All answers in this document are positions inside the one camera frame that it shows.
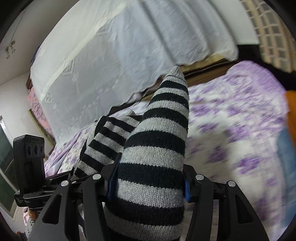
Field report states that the black grey striped sweater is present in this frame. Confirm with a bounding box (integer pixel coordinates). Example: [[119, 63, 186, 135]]
[[72, 66, 189, 240]]

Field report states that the pink floral pillow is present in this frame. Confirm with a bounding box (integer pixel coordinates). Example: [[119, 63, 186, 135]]
[[28, 87, 54, 137]]

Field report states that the blue folded cloth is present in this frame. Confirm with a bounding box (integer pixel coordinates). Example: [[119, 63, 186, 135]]
[[276, 128, 295, 185]]

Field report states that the purple floral bed quilt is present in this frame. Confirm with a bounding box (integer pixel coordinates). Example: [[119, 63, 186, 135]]
[[45, 61, 287, 240]]

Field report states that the white lace cover cloth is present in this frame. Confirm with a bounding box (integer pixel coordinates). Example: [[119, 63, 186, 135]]
[[31, 1, 238, 144]]

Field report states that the orange folded cloth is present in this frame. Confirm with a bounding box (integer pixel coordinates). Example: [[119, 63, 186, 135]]
[[285, 90, 296, 139]]

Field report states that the brown woven mat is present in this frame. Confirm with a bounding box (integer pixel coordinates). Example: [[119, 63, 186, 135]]
[[138, 54, 236, 100]]

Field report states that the beige checked curtain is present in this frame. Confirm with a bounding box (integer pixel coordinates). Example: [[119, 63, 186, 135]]
[[240, 0, 295, 73]]

